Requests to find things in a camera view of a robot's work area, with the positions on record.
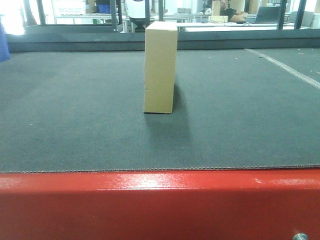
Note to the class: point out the red metal conveyor frame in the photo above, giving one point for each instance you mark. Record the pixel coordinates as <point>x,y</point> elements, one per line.
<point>161,205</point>

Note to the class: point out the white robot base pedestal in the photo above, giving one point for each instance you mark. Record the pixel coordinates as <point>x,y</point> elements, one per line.
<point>139,12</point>

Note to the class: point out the silver bolt on frame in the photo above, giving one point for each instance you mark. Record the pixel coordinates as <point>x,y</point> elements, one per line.
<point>300,236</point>

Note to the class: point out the blue bin at left edge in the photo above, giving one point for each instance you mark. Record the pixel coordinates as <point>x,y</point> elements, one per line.
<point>4,47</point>

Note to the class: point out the dark grey conveyor belt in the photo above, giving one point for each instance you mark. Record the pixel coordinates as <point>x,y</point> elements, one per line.
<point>232,109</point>

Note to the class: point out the white background table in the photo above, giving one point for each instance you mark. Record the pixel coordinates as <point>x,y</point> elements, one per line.
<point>224,27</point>

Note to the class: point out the seated person in background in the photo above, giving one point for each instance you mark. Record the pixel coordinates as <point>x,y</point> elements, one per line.
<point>233,16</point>

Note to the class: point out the small cardboard box on table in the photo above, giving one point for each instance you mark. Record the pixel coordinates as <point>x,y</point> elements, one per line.
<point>218,19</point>

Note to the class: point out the black metal guard frame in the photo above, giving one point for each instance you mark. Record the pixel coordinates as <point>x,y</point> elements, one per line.
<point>74,15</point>

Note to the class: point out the open black laptop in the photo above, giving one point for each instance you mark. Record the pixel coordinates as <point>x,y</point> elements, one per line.
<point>267,15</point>

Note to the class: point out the tall brown cardboard box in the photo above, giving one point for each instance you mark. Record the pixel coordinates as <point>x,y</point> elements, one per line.
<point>161,40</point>

